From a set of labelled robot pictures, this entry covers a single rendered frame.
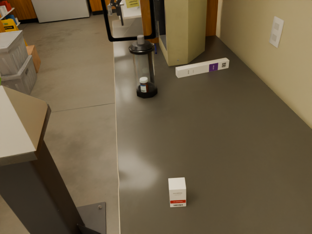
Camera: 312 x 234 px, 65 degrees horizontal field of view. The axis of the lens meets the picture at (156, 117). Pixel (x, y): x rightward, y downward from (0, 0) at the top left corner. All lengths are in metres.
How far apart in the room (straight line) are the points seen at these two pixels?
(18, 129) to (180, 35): 0.86
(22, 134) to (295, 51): 1.05
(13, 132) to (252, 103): 0.91
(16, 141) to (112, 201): 1.09
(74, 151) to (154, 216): 1.74
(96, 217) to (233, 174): 1.24
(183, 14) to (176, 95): 0.41
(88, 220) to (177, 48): 1.26
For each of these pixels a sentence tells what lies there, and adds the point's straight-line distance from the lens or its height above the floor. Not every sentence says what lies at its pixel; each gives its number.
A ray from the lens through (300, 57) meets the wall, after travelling 1.10.
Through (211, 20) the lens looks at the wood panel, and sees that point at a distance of 1.77.
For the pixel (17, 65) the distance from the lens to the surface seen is 3.37.
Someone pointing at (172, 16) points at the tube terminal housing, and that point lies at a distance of 1.30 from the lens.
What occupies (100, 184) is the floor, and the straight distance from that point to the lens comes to 2.04.
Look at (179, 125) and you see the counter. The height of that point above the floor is 0.94.
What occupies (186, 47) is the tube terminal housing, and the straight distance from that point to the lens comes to 1.37.
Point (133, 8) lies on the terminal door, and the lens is 1.60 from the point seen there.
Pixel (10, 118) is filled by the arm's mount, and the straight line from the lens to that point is 0.93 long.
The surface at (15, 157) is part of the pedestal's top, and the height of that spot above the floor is 0.93.
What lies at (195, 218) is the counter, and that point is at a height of 0.94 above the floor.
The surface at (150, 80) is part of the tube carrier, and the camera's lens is 1.09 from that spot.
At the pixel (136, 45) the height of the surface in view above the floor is 1.18.
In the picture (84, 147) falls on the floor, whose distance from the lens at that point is 2.38.
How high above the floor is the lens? 1.55
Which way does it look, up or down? 37 degrees down
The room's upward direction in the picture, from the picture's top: 5 degrees counter-clockwise
